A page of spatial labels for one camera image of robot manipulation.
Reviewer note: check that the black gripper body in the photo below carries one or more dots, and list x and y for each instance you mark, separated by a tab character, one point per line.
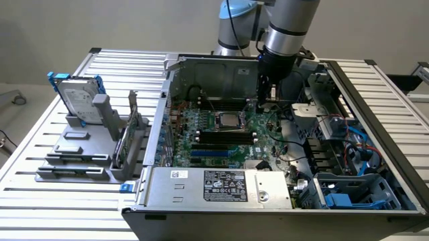
274	65

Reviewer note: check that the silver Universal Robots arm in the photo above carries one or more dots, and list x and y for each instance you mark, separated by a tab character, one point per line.
287	25

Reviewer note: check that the metal CPU socket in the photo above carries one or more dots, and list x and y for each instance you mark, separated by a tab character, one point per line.
244	123

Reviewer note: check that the silver CPU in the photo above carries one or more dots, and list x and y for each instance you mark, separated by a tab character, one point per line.
228	121

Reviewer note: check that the green motherboard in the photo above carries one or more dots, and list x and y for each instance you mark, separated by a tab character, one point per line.
264	125

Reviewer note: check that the white case sticker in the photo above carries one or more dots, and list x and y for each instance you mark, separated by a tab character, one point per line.
243	71

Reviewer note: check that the grey metal drive cage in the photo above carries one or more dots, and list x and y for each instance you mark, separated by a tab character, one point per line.
310	110

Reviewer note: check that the black RAM slot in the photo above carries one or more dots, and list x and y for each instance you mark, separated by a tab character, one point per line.
220	102
224	139
224	132
224	135
221	108
224	142
220	105
220	99

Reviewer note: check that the black plastic card guide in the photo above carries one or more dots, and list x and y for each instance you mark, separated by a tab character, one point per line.
316	155

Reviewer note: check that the grey chipset heat sink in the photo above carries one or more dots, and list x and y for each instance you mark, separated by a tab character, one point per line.
250	165

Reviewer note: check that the blue expansion slot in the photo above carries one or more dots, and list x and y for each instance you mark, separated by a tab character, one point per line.
208	153

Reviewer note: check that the black table corner cap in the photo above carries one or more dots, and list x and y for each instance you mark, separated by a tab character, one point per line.
95	50
370	62

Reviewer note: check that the short black expansion slot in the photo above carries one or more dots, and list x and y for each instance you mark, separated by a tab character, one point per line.
207	165

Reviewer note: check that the silver knurled knob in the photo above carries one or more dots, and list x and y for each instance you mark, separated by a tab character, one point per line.
300	185

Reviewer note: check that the black power supply label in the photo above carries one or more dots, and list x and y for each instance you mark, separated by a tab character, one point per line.
224	186

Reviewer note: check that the small white barcode sticker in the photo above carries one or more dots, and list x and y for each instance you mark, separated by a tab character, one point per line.
179	173

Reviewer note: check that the grey disk bay cage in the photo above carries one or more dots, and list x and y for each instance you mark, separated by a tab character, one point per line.
364	183

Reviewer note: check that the blue empty disk caddy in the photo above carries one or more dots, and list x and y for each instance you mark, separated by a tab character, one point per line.
338	200

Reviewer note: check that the green graphics card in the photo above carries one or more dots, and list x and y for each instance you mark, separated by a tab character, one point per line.
125	140

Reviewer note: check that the grey power supply unit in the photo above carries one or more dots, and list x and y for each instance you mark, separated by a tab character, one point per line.
167	190

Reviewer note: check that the open grey PC case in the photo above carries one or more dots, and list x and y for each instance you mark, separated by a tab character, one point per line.
200	226

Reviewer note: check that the grey parts rack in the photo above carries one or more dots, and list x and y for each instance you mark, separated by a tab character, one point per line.
96	148

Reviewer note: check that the silver hard disk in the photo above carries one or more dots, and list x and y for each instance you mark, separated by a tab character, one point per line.
78	100

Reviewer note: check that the blue case latch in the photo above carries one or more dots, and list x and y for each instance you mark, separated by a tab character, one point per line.
125	188

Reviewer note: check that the grey caster wheel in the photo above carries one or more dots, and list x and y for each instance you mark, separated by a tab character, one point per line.
18	98

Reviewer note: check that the black bracket behind arm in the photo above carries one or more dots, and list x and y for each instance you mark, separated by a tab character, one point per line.
307	53

